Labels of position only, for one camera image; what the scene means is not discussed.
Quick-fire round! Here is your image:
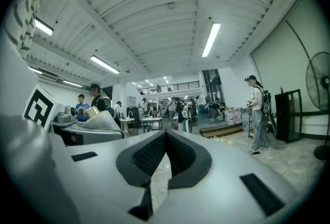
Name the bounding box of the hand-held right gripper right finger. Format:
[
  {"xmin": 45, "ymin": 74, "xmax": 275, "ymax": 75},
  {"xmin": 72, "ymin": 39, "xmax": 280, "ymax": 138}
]
[{"xmin": 153, "ymin": 129, "xmax": 301, "ymax": 224}]

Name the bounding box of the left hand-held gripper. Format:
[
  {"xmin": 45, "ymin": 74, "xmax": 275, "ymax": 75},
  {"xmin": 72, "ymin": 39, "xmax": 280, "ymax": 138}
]
[{"xmin": 22, "ymin": 83, "xmax": 125, "ymax": 147}]

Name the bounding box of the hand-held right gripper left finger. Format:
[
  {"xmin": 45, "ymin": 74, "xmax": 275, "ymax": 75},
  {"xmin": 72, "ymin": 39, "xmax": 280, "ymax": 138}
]
[{"xmin": 48, "ymin": 129, "xmax": 168, "ymax": 224}]

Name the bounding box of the white work table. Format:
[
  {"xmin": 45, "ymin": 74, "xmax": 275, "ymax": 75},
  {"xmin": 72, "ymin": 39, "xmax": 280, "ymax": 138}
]
[
  {"xmin": 141, "ymin": 117, "xmax": 163, "ymax": 133},
  {"xmin": 119, "ymin": 117, "xmax": 135, "ymax": 138}
]

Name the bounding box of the black standing fan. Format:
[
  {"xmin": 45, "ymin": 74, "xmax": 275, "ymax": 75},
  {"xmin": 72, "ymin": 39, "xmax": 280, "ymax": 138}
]
[{"xmin": 305, "ymin": 52, "xmax": 330, "ymax": 161}]

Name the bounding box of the stack of water bottle packs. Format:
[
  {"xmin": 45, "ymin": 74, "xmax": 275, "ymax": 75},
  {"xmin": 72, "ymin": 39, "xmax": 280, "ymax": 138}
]
[{"xmin": 224, "ymin": 106, "xmax": 243, "ymax": 126}]

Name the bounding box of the black balcony railing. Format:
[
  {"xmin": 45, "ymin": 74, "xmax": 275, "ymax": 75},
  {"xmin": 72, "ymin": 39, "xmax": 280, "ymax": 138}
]
[{"xmin": 137, "ymin": 81, "xmax": 201, "ymax": 95}]

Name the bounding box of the person's striped shirt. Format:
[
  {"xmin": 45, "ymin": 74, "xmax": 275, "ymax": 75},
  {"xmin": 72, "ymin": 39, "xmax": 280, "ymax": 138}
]
[{"xmin": 4, "ymin": 0, "xmax": 44, "ymax": 60}]

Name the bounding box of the black glass cabinet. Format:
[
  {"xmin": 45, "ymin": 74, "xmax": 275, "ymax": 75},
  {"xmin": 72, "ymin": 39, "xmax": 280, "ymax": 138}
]
[{"xmin": 274, "ymin": 88, "xmax": 303, "ymax": 144}]

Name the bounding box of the low wooden platform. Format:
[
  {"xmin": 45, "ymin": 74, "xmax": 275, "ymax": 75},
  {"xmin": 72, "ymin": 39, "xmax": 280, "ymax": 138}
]
[{"xmin": 199, "ymin": 123, "xmax": 243, "ymax": 139}]

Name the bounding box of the black tall appliance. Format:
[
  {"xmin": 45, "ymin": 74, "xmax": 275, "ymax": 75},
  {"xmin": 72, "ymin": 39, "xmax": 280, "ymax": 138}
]
[{"xmin": 126, "ymin": 107, "xmax": 142, "ymax": 127}]

